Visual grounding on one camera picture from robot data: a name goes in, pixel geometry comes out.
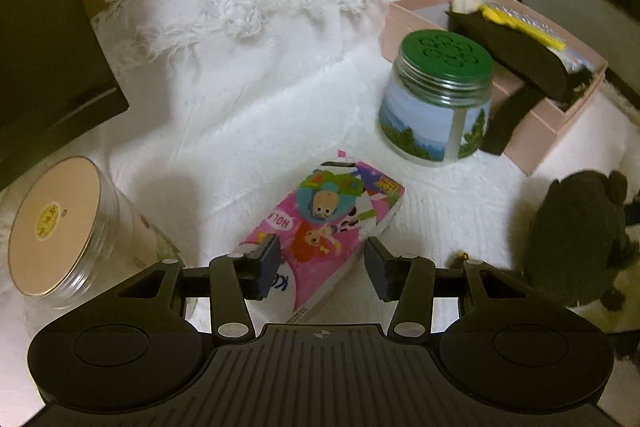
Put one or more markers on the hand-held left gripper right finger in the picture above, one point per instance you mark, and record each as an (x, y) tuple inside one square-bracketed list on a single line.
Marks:
[(380, 269)]

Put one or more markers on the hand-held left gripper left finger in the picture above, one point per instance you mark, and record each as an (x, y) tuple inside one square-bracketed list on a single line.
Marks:
[(267, 264)]

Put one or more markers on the cartoon print tissue pack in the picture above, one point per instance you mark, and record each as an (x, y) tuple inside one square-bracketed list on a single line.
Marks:
[(325, 217)]

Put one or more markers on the pink box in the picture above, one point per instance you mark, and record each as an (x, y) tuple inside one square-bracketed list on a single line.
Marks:
[(542, 132)]

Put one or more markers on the black cloth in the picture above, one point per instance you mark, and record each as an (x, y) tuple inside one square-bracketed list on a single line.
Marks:
[(525, 57)]

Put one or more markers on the cream soft item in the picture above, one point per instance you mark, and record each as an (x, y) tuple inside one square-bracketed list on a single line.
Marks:
[(465, 2)]

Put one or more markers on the green lid glass jar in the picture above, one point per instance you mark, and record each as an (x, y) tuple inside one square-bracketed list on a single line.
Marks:
[(425, 117)]

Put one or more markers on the white fringed blanket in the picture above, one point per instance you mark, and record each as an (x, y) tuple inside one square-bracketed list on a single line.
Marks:
[(240, 72)]

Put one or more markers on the dark grey plush toy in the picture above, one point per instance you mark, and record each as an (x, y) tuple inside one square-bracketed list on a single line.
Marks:
[(580, 232)]

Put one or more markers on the clear jar with beige lid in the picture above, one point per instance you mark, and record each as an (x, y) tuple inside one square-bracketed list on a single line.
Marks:
[(55, 227)]

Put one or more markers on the yellow plastic item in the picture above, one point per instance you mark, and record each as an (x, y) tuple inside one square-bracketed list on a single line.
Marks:
[(505, 19)]

